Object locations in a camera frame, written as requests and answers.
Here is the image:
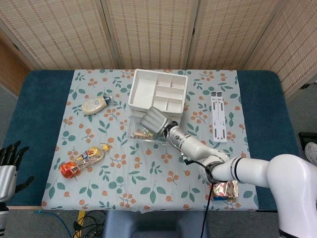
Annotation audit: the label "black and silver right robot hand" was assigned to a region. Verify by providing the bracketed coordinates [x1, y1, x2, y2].
[140, 106, 178, 136]

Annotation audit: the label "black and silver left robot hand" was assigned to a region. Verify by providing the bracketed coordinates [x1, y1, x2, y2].
[0, 140, 35, 203]

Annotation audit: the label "white drawer organizer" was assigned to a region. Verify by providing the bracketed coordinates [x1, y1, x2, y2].
[127, 68, 188, 122]

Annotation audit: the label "floral patterned tablecloth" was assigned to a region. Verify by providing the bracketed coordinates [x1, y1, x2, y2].
[41, 69, 260, 213]

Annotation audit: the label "white folding laptop stand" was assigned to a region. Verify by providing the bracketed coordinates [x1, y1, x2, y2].
[210, 91, 228, 143]

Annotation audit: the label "mayonnaise squeeze bottle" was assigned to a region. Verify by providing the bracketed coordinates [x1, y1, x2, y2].
[81, 95, 113, 116]

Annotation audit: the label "orange drink plastic bottle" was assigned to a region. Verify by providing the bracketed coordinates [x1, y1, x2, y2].
[58, 144, 110, 179]

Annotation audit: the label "woven bamboo folding screen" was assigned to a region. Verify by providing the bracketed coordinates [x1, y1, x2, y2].
[0, 0, 317, 100]

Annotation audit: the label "silver foil snack packet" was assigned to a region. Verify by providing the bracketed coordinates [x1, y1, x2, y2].
[212, 180, 240, 199]

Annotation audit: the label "blue padded chair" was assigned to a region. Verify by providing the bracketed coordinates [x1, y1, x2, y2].
[103, 210, 210, 238]

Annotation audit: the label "wooden door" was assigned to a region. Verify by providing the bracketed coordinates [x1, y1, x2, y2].
[0, 31, 35, 99]

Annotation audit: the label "white sneaker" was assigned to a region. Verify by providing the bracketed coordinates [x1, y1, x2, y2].
[304, 142, 317, 174]

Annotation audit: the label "blue floor cable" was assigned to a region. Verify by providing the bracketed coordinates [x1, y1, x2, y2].
[34, 209, 75, 238]

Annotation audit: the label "black floor cables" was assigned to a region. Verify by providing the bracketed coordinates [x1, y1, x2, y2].
[73, 210, 107, 238]

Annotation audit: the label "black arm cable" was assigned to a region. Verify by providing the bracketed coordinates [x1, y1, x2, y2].
[184, 153, 217, 238]

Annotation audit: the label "black box frame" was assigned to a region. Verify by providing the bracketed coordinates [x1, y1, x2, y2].
[298, 132, 317, 149]

